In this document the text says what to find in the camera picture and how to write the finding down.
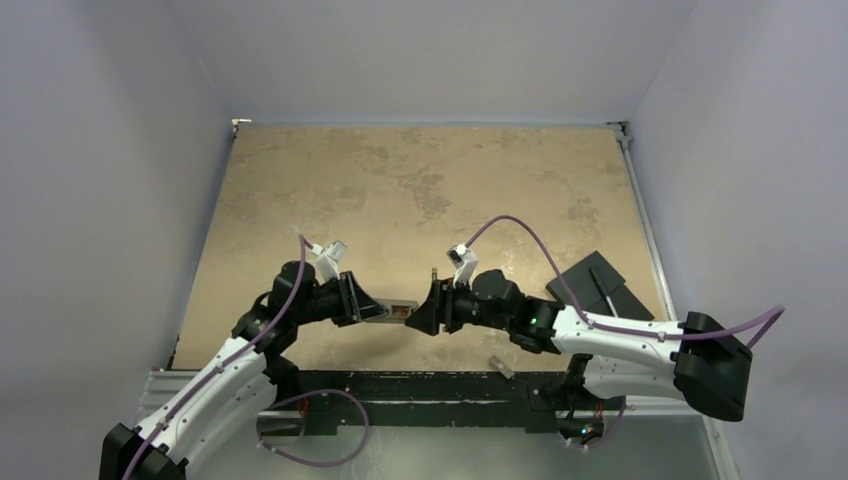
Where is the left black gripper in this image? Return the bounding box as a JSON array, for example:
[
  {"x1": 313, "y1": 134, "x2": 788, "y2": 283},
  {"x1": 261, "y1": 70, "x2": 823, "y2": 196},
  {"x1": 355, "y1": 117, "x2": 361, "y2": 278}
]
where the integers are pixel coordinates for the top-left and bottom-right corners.
[{"x1": 292, "y1": 269, "x2": 387, "y2": 326}]

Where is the white remote control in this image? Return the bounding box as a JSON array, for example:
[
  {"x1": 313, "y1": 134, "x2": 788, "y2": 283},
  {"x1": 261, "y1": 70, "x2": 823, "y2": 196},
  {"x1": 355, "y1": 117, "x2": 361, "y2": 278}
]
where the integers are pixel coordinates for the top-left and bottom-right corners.
[{"x1": 367, "y1": 299, "x2": 419, "y2": 324}]

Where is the grey battery cover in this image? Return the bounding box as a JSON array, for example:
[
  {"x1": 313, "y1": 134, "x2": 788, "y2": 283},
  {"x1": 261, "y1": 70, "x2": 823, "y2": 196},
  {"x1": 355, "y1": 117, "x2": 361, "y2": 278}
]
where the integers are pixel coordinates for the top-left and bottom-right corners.
[{"x1": 488, "y1": 356, "x2": 515, "y2": 380}]

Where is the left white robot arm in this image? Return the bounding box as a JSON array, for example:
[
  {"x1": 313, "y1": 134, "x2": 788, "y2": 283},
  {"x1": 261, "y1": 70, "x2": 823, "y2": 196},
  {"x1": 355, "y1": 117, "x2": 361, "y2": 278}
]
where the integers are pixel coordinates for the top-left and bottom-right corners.
[{"x1": 99, "y1": 261, "x2": 388, "y2": 479}]

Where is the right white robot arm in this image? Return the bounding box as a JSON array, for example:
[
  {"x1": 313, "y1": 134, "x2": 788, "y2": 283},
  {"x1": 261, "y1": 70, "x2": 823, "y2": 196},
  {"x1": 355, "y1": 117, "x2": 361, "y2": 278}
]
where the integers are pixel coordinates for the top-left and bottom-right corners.
[{"x1": 404, "y1": 270, "x2": 753, "y2": 422}]

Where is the black flat plate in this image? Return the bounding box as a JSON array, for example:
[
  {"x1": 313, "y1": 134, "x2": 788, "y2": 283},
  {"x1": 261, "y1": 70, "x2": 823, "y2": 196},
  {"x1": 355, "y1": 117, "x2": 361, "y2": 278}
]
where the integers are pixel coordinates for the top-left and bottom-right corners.
[{"x1": 561, "y1": 251, "x2": 655, "y2": 321}]

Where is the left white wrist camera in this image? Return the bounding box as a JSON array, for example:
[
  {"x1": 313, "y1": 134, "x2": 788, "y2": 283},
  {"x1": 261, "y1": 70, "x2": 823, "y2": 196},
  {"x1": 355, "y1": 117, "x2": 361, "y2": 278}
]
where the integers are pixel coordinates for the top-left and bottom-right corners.
[{"x1": 310, "y1": 241, "x2": 347, "y2": 282}]

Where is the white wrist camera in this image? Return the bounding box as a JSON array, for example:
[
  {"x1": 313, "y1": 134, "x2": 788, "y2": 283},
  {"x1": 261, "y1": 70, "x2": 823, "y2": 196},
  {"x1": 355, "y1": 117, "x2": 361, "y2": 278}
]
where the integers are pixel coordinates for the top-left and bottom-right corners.
[
  {"x1": 310, "y1": 241, "x2": 347, "y2": 282},
  {"x1": 446, "y1": 243, "x2": 479, "y2": 286}
]

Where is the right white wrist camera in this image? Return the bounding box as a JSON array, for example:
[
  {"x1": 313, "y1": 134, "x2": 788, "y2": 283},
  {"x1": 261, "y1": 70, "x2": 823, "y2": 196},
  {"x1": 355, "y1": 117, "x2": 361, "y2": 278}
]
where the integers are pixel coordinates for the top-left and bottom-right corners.
[{"x1": 446, "y1": 243, "x2": 479, "y2": 286}]

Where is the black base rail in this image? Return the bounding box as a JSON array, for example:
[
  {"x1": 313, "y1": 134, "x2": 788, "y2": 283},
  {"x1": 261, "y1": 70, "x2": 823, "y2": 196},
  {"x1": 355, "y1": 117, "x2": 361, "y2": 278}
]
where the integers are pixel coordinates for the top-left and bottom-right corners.
[{"x1": 254, "y1": 369, "x2": 627, "y2": 439}]

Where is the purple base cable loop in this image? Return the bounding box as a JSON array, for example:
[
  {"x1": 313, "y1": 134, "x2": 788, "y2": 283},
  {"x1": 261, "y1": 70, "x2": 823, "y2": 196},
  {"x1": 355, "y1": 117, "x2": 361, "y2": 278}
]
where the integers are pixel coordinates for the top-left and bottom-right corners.
[{"x1": 255, "y1": 390, "x2": 370, "y2": 469}]

